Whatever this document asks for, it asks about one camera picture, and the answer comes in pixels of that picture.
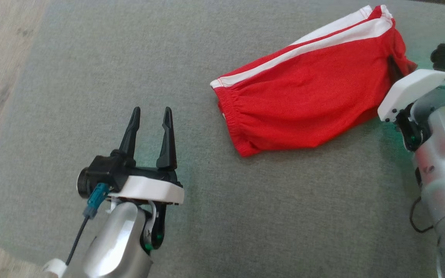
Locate white cable tape tag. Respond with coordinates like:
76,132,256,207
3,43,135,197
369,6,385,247
42,258,67,278

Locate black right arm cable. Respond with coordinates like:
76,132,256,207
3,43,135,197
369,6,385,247
409,196,435,234

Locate large grey sofa seat cushion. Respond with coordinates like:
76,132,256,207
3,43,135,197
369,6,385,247
0,0,445,278

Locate red shorts with white stripe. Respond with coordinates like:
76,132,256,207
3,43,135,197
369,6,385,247
209,4,418,158

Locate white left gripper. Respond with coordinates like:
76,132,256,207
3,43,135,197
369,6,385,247
109,107,185,252

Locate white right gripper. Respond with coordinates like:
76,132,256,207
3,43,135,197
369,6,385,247
377,55,445,152

